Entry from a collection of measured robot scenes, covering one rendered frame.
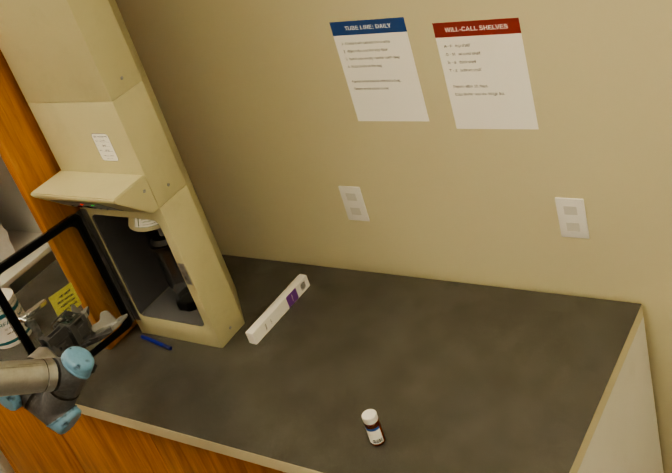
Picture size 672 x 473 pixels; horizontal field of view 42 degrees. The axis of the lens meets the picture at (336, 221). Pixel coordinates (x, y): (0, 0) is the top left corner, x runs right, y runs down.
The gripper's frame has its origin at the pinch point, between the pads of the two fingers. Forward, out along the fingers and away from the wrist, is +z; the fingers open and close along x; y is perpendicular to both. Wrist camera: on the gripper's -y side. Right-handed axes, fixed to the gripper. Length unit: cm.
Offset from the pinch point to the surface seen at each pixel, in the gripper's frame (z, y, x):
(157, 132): 26.6, 38.5, -13.9
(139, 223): 19.8, 14.6, -0.8
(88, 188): 10.1, 31.7, -0.9
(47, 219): 10.3, 20.3, 23.0
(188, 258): 19.7, 4.6, -13.9
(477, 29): 61, 47, -88
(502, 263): 61, -19, -81
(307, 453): -8, -25, -60
